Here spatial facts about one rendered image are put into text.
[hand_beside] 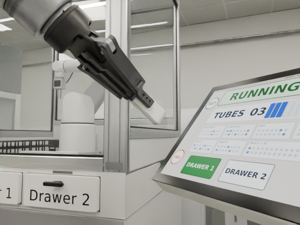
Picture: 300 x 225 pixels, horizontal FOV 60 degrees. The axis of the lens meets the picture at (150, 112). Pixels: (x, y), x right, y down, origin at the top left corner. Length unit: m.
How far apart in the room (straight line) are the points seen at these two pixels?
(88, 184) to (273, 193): 0.62
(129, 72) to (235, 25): 3.89
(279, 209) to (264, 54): 3.77
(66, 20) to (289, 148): 0.38
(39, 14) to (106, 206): 0.65
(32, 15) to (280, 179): 0.41
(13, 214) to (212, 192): 0.82
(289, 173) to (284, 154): 0.04
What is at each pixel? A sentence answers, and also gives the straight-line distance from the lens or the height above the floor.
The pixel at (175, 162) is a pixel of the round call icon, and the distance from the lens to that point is 0.60.
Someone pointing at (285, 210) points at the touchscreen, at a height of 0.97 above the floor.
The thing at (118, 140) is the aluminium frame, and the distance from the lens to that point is 0.85.
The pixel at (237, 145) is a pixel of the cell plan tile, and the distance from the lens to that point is 0.51.
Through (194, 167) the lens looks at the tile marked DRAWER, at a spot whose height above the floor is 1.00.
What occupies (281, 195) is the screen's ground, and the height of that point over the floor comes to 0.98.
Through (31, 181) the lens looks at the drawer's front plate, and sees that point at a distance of 1.03.
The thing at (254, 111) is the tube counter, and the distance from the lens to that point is 0.56.
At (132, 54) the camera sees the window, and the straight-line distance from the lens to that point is 0.99.
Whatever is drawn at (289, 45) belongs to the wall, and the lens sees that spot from 4.16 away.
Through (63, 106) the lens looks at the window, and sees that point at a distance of 0.99.
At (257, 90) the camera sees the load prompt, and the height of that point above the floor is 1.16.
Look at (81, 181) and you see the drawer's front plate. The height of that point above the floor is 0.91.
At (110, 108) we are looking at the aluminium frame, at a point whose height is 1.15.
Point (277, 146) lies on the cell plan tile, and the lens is 0.46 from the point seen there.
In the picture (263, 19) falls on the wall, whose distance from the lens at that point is 4.28.
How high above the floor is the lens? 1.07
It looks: 5 degrees up
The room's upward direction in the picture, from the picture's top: straight up
